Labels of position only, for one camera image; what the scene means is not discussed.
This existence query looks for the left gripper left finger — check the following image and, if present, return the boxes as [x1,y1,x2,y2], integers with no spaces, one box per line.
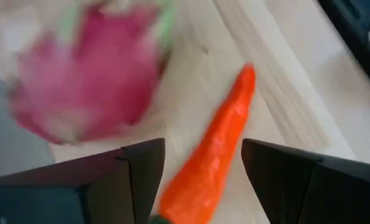
[0,138,166,224]

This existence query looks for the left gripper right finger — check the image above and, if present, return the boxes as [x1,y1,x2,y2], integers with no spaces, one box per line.
[241,138,370,224]

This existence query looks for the orange carrot with green top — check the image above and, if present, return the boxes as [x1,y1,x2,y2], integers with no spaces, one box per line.
[149,63,256,224]

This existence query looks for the pink dragon fruit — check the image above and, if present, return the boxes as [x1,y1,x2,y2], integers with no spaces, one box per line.
[7,0,177,146]

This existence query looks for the grey round mat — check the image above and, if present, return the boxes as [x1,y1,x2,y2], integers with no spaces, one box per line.
[0,70,57,179]

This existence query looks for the black aluminium table frame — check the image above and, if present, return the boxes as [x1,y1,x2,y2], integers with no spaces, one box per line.
[317,0,370,98]

